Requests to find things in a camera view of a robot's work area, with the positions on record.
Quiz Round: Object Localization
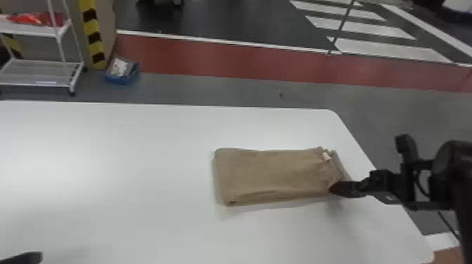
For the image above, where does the black cable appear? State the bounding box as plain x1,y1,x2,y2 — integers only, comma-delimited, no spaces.
437,210,461,242

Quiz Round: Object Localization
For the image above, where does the red snack packet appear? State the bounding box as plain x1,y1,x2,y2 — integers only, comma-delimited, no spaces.
7,12,66,27

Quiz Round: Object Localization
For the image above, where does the blue basket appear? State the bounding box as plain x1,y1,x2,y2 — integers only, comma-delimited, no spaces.
103,55,141,85

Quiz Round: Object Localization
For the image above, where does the white wire rack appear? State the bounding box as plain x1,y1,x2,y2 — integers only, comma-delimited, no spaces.
0,0,86,96

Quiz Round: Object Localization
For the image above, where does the beige towel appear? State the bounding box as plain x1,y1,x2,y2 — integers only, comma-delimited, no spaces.
211,146,352,207

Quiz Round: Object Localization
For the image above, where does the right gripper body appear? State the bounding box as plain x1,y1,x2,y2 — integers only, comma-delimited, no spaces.
367,169,407,206

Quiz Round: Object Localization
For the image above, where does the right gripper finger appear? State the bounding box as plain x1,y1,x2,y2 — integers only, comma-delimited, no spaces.
328,178,372,199

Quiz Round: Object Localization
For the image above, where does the yellow black striped post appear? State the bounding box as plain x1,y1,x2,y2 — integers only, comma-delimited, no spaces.
78,0,109,71

